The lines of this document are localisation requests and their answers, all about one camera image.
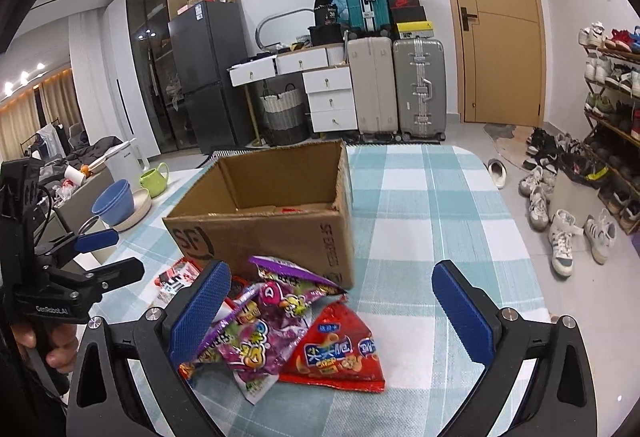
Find white appliance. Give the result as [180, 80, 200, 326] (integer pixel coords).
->
[102, 139, 151, 190]

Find dark clothes pile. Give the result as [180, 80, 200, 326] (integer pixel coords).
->
[65, 136, 126, 170]

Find beige curtains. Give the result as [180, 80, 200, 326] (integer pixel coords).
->
[0, 73, 83, 158]

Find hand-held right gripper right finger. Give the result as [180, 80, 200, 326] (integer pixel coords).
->
[431, 259, 598, 437]

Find beige slipper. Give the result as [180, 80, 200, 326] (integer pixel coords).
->
[487, 158, 508, 190]

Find wooden door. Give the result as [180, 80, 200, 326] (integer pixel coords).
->
[430, 0, 548, 128]

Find blue bowl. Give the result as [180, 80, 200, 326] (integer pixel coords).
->
[91, 179, 135, 230]

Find red black snack packet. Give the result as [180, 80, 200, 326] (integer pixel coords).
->
[155, 258, 212, 305]

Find large purple snack packet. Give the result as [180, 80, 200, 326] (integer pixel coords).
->
[192, 284, 321, 405]

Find white desk with drawers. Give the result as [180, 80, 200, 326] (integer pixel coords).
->
[228, 44, 360, 134]

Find glass door cabinet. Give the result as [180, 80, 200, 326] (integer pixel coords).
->
[125, 0, 201, 155]

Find dark grey fridge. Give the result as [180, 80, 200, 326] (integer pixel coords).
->
[167, 1, 253, 155]

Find beige suitcase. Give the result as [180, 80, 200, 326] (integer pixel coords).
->
[346, 36, 401, 138]

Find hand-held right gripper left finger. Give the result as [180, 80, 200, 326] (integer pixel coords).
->
[65, 259, 236, 437]

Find green watering can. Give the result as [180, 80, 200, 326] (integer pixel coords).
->
[139, 162, 170, 198]

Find red yellow snack packet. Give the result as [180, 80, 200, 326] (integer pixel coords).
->
[220, 278, 268, 325]

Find oval metal frame mirror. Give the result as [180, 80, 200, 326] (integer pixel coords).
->
[255, 8, 318, 50]

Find yellow black shoe box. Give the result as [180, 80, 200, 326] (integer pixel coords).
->
[395, 21, 433, 40]

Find plain black shoe box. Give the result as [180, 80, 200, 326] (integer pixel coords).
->
[390, 8, 427, 24]

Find grey beige door mat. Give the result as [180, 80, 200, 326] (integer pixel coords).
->
[482, 123, 538, 158]

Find silver suitcase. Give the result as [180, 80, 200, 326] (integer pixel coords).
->
[391, 38, 447, 142]

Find brown cardboard box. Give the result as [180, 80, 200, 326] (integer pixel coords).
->
[162, 139, 356, 290]

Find pile of sneakers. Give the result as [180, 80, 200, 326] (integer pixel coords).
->
[517, 127, 618, 278]

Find rows of assorted shoes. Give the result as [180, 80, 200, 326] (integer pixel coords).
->
[579, 22, 640, 233]

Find red chips snack packet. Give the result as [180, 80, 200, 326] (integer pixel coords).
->
[279, 302, 387, 393]

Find grey white woven basket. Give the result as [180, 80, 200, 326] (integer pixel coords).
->
[258, 84, 308, 145]

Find wooden shoe rack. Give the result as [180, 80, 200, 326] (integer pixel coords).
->
[580, 22, 640, 235]

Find person's left hand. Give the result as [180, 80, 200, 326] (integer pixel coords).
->
[10, 319, 83, 375]

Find small purple snack packet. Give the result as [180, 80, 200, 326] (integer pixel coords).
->
[249, 255, 349, 318]

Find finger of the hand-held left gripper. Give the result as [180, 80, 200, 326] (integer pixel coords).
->
[32, 228, 121, 269]
[44, 258, 146, 302]

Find teal white checked tablecloth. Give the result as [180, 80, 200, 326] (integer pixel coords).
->
[75, 144, 556, 437]

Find black bag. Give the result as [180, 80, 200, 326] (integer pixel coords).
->
[307, 0, 351, 48]

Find cream bowl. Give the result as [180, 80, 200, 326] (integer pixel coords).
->
[112, 189, 152, 232]

